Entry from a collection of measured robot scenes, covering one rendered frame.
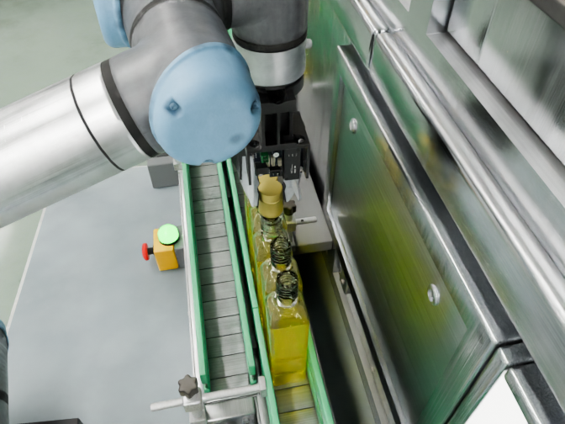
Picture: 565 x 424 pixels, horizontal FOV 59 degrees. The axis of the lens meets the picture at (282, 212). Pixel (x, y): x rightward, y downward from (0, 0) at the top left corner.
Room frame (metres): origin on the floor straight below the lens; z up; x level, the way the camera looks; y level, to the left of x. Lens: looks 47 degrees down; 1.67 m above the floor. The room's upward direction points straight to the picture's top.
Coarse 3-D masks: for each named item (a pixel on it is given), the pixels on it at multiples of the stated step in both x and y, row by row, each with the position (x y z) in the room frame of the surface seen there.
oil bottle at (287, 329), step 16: (272, 304) 0.37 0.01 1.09; (304, 304) 0.37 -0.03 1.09; (272, 320) 0.35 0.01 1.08; (288, 320) 0.35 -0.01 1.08; (304, 320) 0.35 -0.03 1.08; (272, 336) 0.34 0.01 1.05; (288, 336) 0.34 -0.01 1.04; (304, 336) 0.35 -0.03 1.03; (272, 352) 0.34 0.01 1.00; (288, 352) 0.34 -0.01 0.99; (304, 352) 0.35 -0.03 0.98; (272, 368) 0.34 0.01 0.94; (288, 368) 0.34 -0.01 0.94; (304, 368) 0.35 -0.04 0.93
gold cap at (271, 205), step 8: (264, 184) 0.49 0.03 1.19; (272, 184) 0.49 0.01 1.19; (280, 184) 0.49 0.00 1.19; (264, 192) 0.48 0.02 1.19; (272, 192) 0.48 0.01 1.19; (280, 192) 0.48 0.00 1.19; (264, 200) 0.47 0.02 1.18; (272, 200) 0.47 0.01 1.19; (280, 200) 0.48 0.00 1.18; (264, 208) 0.47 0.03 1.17; (272, 208) 0.47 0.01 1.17; (280, 208) 0.48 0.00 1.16; (264, 216) 0.47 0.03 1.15; (272, 216) 0.47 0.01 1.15
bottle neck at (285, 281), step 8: (280, 272) 0.38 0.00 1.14; (288, 272) 0.38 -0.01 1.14; (280, 280) 0.38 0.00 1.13; (288, 280) 0.38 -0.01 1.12; (296, 280) 0.37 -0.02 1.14; (280, 288) 0.36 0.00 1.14; (288, 288) 0.36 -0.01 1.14; (296, 288) 0.36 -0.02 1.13; (280, 296) 0.36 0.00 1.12; (288, 296) 0.36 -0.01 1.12; (296, 296) 0.37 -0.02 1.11; (280, 304) 0.36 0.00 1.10; (288, 304) 0.36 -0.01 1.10
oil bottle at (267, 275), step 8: (264, 264) 0.44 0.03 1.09; (296, 264) 0.44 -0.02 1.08; (264, 272) 0.42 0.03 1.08; (272, 272) 0.42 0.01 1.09; (296, 272) 0.42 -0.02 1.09; (264, 280) 0.41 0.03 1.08; (272, 280) 0.41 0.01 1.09; (264, 288) 0.41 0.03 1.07; (272, 288) 0.40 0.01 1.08; (264, 296) 0.41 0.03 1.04; (264, 304) 0.41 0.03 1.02; (264, 312) 0.42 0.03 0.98; (264, 320) 0.42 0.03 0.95; (264, 328) 0.43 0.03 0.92
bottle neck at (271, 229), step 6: (264, 222) 0.47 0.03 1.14; (270, 222) 0.47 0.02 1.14; (276, 222) 0.47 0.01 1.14; (264, 228) 0.47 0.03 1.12; (270, 228) 0.47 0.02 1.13; (276, 228) 0.47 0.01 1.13; (264, 234) 0.48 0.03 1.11; (270, 234) 0.47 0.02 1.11; (276, 234) 0.47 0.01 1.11; (270, 240) 0.47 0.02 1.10
